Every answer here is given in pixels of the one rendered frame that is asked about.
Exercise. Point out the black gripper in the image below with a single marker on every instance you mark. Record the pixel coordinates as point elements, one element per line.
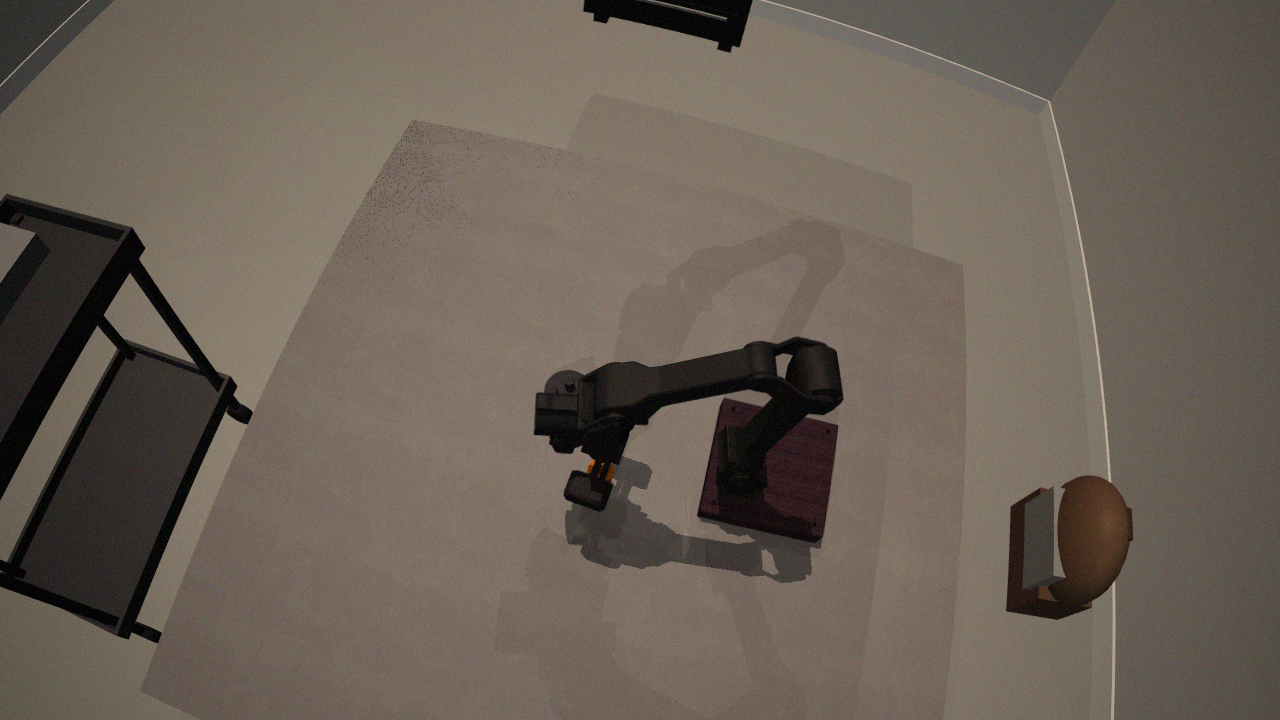
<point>588,490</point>

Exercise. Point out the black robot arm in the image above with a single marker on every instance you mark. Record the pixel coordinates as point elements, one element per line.
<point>619,394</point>

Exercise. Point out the orange knob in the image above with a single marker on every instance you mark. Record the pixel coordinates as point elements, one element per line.
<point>609,474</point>

